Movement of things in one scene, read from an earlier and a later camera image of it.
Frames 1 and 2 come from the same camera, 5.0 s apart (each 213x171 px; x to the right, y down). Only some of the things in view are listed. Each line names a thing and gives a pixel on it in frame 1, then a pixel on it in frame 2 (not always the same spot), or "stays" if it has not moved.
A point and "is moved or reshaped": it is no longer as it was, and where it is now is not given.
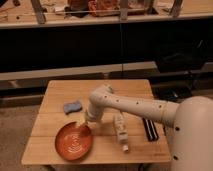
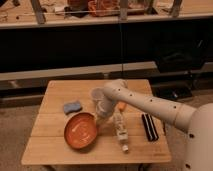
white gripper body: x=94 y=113 → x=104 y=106
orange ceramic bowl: x=73 y=142 is moved or reshaped
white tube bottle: x=120 y=128 stays
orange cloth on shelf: x=101 y=8 stays
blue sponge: x=72 y=107 stays
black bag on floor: x=172 y=92 stays
